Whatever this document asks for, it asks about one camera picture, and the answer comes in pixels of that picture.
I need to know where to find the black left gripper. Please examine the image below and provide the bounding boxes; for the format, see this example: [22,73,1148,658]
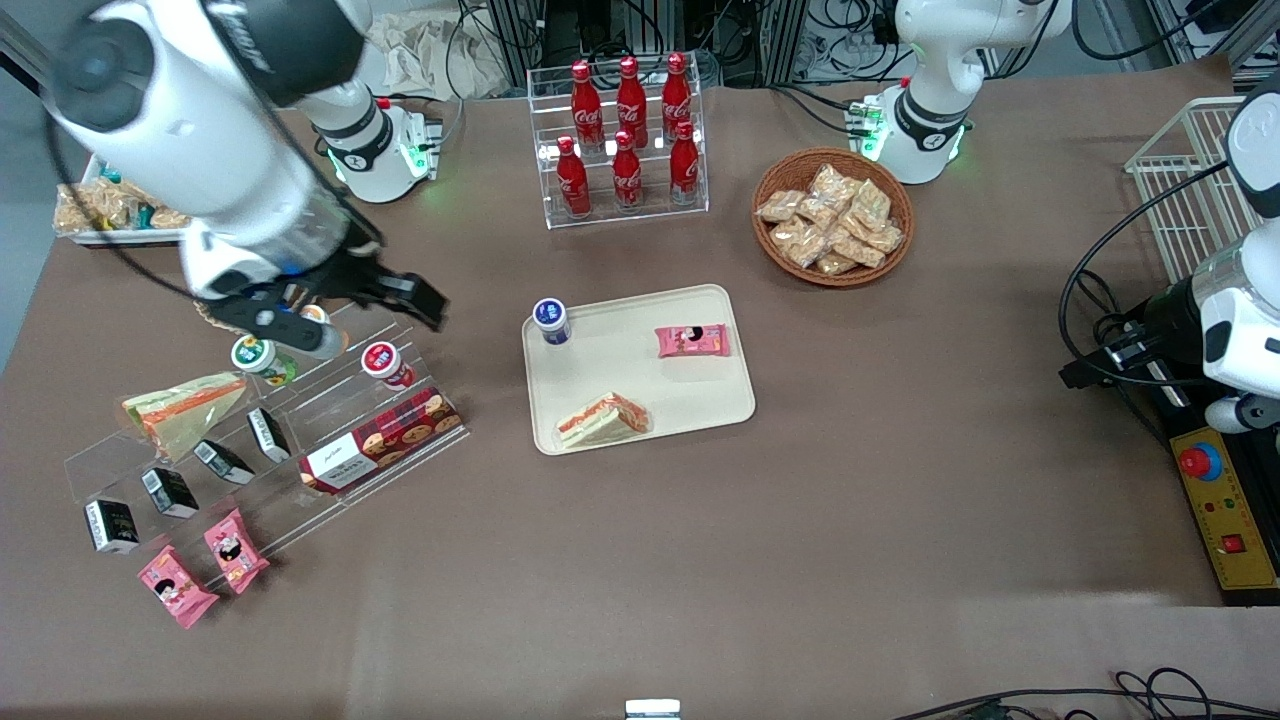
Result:
[1059,280,1207,392]

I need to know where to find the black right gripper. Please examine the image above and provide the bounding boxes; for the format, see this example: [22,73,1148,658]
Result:
[285,222,449,332]

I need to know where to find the triangle sandwich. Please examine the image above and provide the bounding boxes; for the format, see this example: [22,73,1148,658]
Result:
[556,392,652,452]
[121,372,249,462]

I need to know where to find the beige plastic tray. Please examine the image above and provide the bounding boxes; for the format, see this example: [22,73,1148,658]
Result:
[521,284,757,457]

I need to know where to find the white rectangular snack tray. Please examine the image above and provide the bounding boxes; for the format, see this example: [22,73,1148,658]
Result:
[72,152,193,247]

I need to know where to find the red lid yoghurt cup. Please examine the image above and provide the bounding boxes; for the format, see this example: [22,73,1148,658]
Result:
[360,340,417,392]

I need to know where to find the orange lid yoghurt cup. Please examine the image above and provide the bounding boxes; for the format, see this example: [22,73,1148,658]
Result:
[298,304,352,360]

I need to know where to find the black equipment base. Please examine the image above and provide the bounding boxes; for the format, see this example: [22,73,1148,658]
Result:
[1140,375,1280,608]

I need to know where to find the clear acrylic stepped display stand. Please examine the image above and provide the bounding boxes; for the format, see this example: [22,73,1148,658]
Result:
[62,289,472,593]

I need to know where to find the white connector box green light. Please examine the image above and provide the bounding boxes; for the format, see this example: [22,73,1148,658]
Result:
[399,104,444,182]
[844,94,892,162]

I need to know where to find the green lid yoghurt cup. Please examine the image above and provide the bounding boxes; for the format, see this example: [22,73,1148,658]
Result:
[230,334,300,389]

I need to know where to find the red tartan cookie box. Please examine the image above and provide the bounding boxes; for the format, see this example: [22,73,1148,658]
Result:
[299,386,467,497]

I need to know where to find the blue lid yoghurt cup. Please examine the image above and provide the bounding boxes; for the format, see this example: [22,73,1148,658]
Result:
[532,297,574,347]

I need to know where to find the small black carton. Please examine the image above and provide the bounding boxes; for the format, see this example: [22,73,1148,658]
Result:
[84,499,142,555]
[192,439,257,487]
[245,406,294,464]
[140,466,200,520]

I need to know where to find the yellow emergency stop box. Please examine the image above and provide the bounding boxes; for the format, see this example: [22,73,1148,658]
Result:
[1169,426,1280,592]

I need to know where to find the red cola bottle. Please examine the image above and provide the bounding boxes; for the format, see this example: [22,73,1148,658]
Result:
[570,60,605,153]
[555,136,594,220]
[661,52,694,141]
[615,56,650,149]
[610,130,645,212]
[667,121,702,205]

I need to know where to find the crumpled beige cloth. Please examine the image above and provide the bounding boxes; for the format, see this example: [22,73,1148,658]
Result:
[362,8,513,102]

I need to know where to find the clear acrylic bottle rack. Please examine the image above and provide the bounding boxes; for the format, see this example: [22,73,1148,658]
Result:
[526,60,710,232]

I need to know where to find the pink snack packet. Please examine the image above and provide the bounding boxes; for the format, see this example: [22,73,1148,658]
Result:
[203,507,272,597]
[654,323,732,360]
[136,545,220,630]

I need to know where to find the round brown wicker basket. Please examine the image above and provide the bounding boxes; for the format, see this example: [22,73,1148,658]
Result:
[751,148,916,289]

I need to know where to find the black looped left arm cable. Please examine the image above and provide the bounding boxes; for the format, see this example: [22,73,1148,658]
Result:
[1059,160,1233,389]

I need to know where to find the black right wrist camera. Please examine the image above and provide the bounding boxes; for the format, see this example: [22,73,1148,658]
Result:
[204,294,347,362]

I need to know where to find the white wire basket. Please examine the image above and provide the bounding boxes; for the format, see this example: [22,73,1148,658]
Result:
[1124,96,1263,287]

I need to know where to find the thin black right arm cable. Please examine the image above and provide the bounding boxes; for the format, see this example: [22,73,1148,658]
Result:
[44,95,206,303]

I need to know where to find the black floor cables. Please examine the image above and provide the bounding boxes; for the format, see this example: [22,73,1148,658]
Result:
[890,667,1280,720]

